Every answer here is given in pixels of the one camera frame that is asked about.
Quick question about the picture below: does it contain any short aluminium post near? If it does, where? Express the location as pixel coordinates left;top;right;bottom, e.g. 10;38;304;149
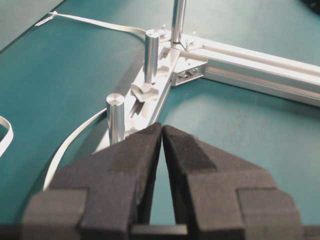
106;93;125;145

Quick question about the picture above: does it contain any middle aluminium post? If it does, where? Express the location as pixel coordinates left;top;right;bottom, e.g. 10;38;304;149
144;29;160;84

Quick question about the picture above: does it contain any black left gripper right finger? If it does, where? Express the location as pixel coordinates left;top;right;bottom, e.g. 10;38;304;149
162;125;304;240

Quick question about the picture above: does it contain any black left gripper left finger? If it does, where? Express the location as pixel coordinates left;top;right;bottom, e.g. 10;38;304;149
23;122;162;240

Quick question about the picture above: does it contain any tall aluminium post far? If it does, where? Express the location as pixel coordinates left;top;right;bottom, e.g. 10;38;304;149
171;0;187;44

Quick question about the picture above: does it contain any white flat ribbon cable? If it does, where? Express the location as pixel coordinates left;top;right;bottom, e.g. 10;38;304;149
0;11;147;192

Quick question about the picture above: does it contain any white string loop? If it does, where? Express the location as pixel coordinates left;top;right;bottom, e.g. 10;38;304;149
34;11;60;27

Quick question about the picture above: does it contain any aluminium extrusion frame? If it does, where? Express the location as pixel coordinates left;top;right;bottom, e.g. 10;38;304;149
97;31;320;150

